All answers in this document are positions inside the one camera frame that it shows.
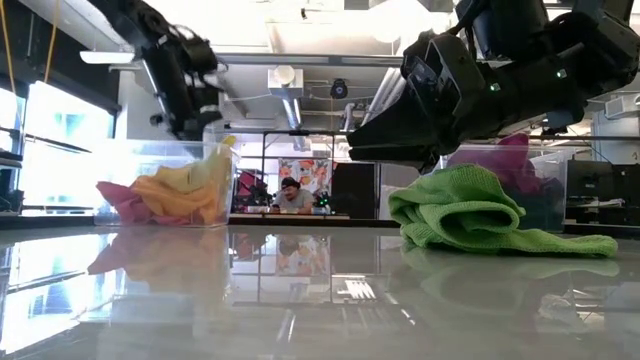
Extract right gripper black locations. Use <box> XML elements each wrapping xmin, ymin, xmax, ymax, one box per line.
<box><xmin>348</xmin><ymin>32</ymin><xmax>589</xmax><ymax>174</ymax></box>

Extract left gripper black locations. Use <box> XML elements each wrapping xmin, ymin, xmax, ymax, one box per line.
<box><xmin>149</xmin><ymin>29</ymin><xmax>224</xmax><ymax>141</ymax></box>

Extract yellow microfibre towel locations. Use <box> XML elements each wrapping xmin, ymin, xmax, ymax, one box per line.
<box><xmin>154</xmin><ymin>134</ymin><xmax>237</xmax><ymax>202</ymax></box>

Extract green microfibre towel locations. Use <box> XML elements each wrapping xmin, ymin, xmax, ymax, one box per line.
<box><xmin>388</xmin><ymin>163</ymin><xmax>620</xmax><ymax>259</ymax></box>

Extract magenta microfibre towel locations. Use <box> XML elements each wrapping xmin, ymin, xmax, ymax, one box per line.
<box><xmin>446</xmin><ymin>132</ymin><xmax>542</xmax><ymax>197</ymax></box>

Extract orange microfibre towel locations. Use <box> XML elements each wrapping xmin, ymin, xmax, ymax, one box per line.
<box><xmin>130</xmin><ymin>174</ymin><xmax>227</xmax><ymax>226</ymax></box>

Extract pink microfibre towel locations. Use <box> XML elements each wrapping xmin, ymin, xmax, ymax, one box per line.
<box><xmin>96</xmin><ymin>180</ymin><xmax>157</xmax><ymax>226</ymax></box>

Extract white ceiling pipes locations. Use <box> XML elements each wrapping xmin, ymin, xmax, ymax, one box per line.
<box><xmin>360</xmin><ymin>67</ymin><xmax>407</xmax><ymax>127</ymax></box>

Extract black square panel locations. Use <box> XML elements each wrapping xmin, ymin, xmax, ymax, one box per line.
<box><xmin>332</xmin><ymin>162</ymin><xmax>379</xmax><ymax>207</ymax></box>

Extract black round ceiling device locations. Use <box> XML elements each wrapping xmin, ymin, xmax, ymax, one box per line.
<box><xmin>329</xmin><ymin>78</ymin><xmax>350</xmax><ymax>100</ymax></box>

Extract clear plastic bin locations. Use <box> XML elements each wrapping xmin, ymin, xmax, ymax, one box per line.
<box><xmin>438</xmin><ymin>143</ymin><xmax>571</xmax><ymax>234</ymax></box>
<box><xmin>93</xmin><ymin>139</ymin><xmax>240</xmax><ymax>229</ymax></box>

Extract dark wooden background table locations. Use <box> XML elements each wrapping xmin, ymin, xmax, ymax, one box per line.
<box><xmin>228</xmin><ymin>212</ymin><xmax>401</xmax><ymax>228</ymax></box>

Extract person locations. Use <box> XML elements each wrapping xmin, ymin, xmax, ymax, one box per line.
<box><xmin>272</xmin><ymin>176</ymin><xmax>317</xmax><ymax>215</ymax></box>

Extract black computer screens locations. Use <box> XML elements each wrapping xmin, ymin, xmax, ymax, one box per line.
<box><xmin>567</xmin><ymin>159</ymin><xmax>640</xmax><ymax>226</ymax></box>

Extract colourful wall poster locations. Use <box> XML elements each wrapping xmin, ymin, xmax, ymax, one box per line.
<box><xmin>278</xmin><ymin>158</ymin><xmax>332</xmax><ymax>199</ymax></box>

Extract grey overhead frame beam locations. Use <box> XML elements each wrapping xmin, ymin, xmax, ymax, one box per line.
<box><xmin>214</xmin><ymin>53</ymin><xmax>404</xmax><ymax>67</ymax></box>

